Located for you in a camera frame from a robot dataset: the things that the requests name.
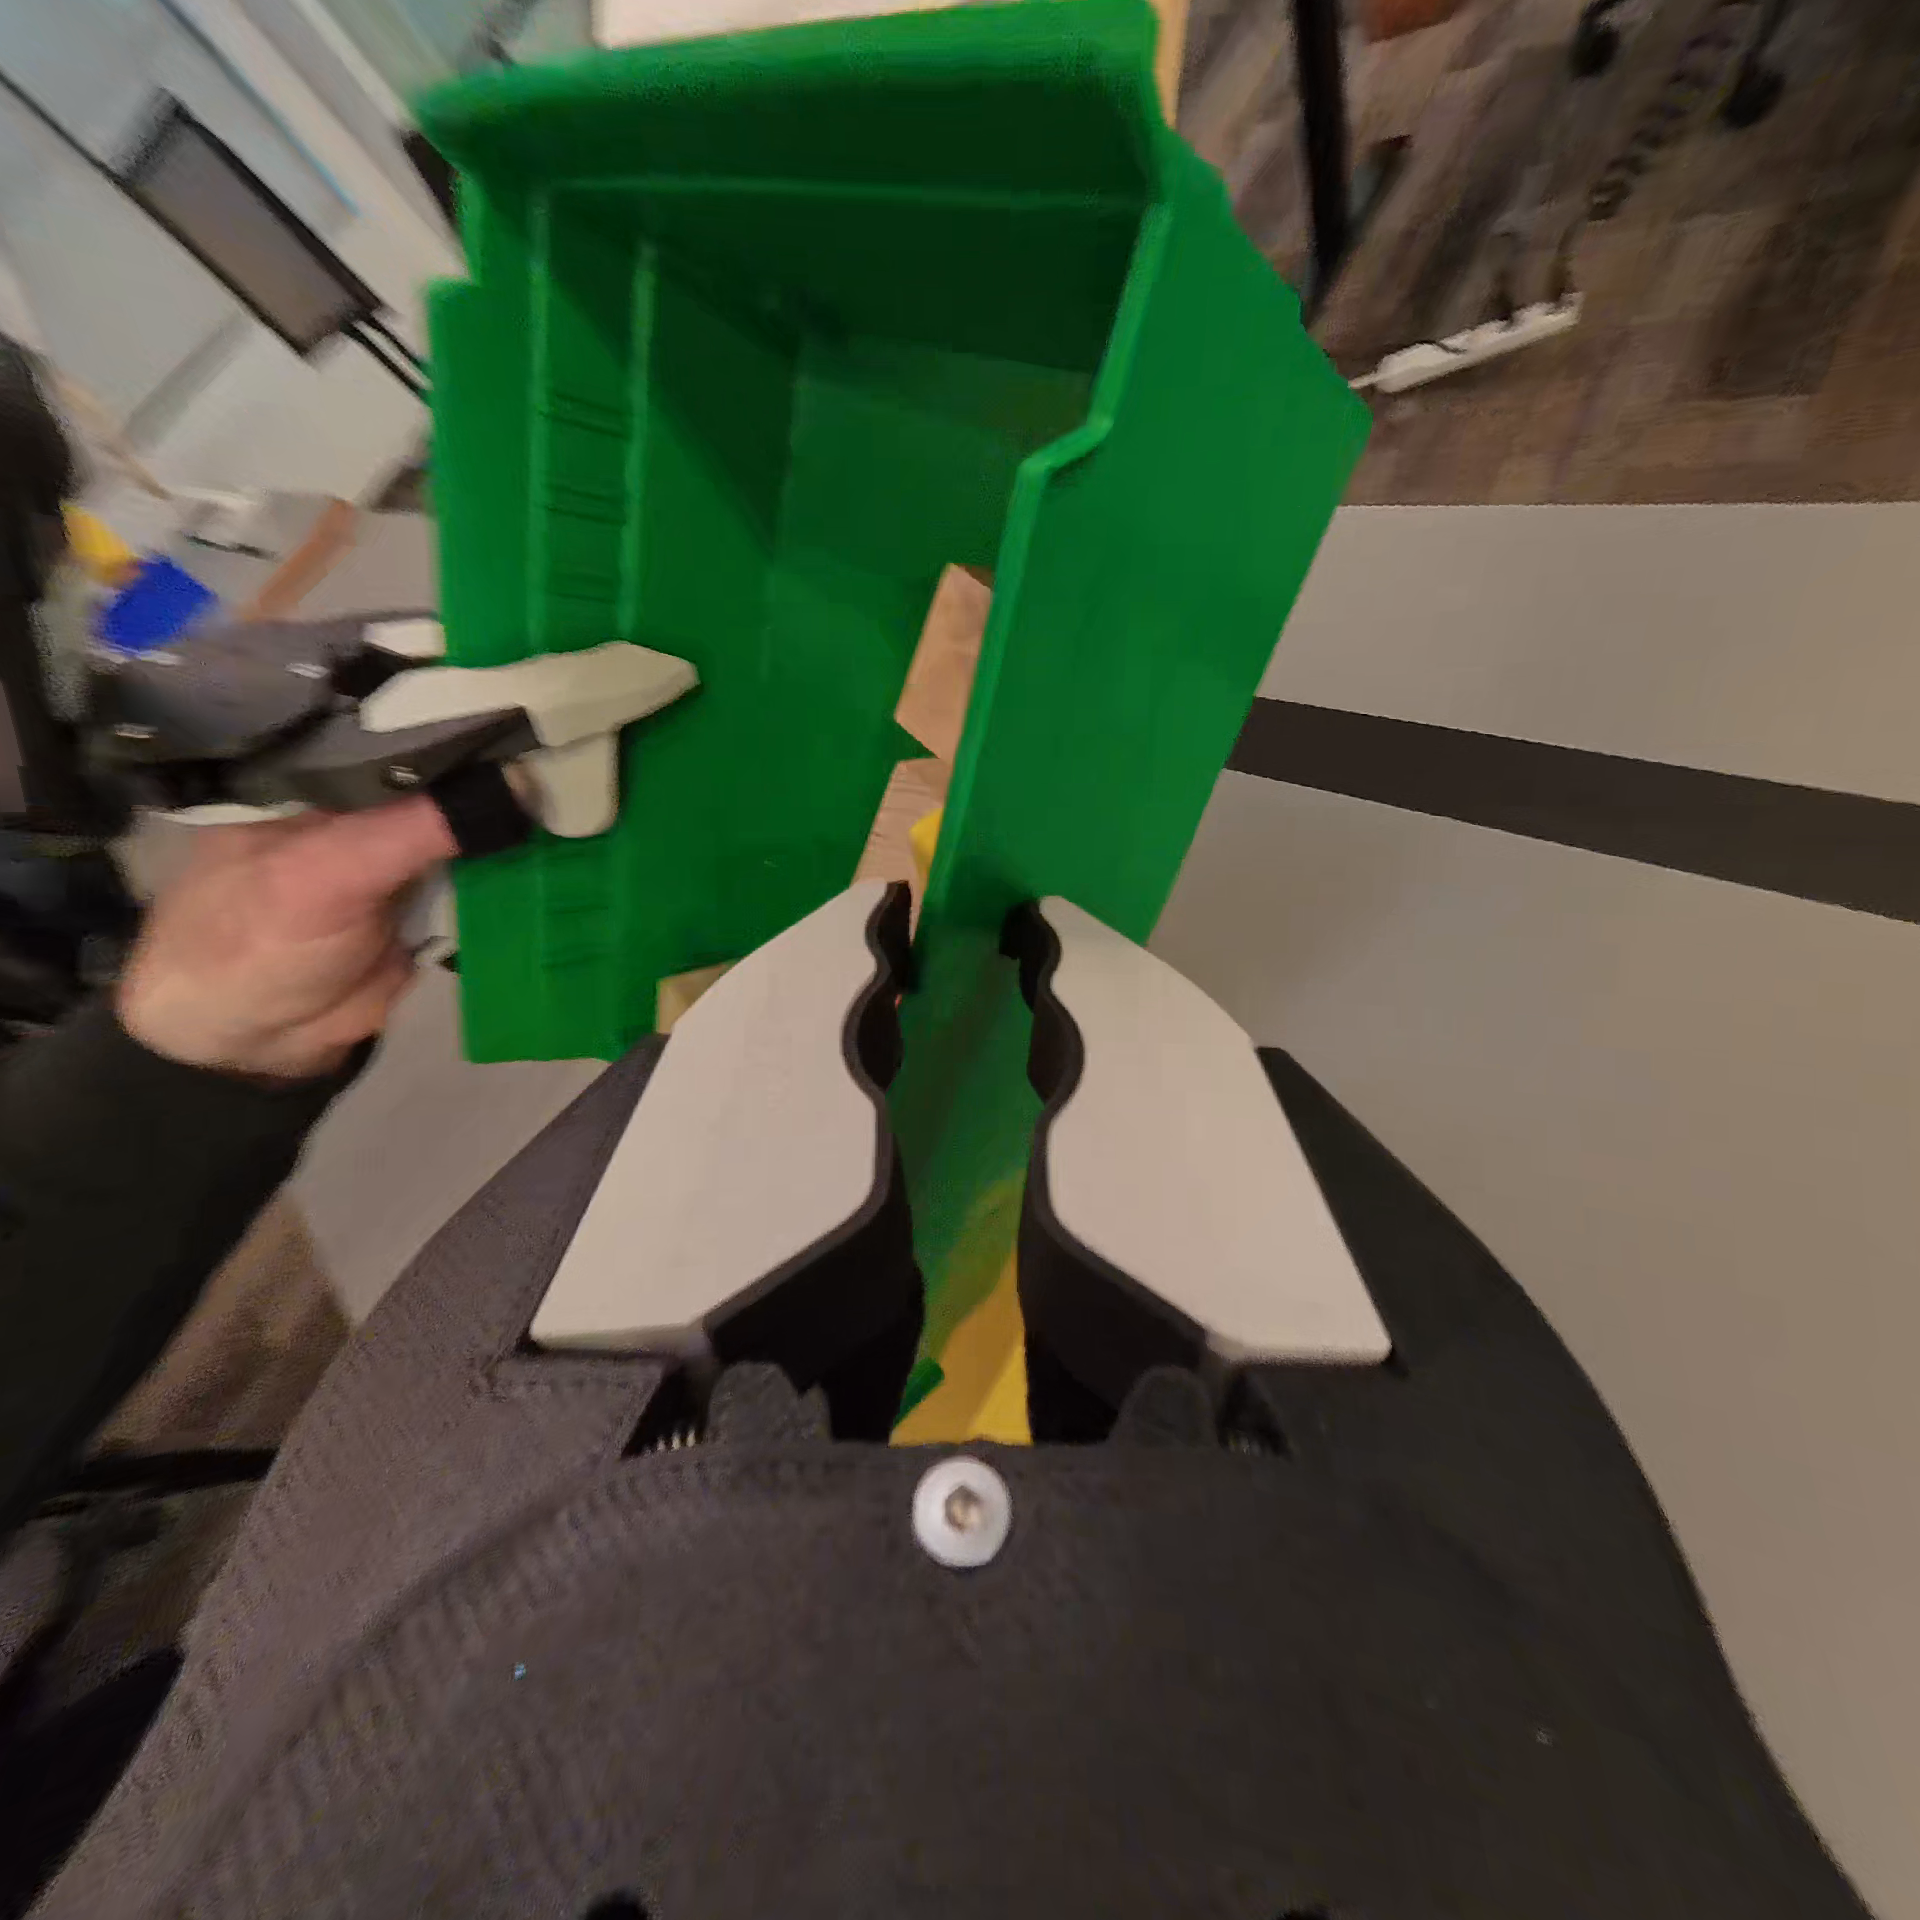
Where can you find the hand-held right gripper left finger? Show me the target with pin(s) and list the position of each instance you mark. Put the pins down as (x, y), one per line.
(720, 1155)

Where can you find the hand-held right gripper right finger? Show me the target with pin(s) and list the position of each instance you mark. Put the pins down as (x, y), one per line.
(1201, 1170)

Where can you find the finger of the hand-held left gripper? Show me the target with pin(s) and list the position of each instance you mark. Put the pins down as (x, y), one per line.
(587, 689)
(580, 789)

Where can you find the yellow plastic box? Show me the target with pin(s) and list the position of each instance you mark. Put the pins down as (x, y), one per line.
(968, 1390)

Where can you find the green plastic box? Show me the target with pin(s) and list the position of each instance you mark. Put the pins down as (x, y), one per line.
(841, 452)

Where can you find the person's left forearm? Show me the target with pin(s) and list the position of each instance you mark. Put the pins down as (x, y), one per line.
(106, 1230)

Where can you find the person's left hand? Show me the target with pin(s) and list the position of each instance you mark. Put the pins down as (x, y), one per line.
(255, 944)

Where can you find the blue plastic bin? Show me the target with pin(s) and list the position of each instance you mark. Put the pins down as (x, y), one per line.
(151, 601)

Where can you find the yellow plastic bin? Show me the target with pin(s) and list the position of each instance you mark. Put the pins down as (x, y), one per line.
(98, 544)

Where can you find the black tape strip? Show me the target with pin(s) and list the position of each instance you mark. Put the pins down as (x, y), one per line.
(1574, 795)

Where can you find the white power strip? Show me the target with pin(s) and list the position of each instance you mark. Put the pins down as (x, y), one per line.
(1443, 358)

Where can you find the black metal pole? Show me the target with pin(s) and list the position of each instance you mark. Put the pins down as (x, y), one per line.
(1325, 135)

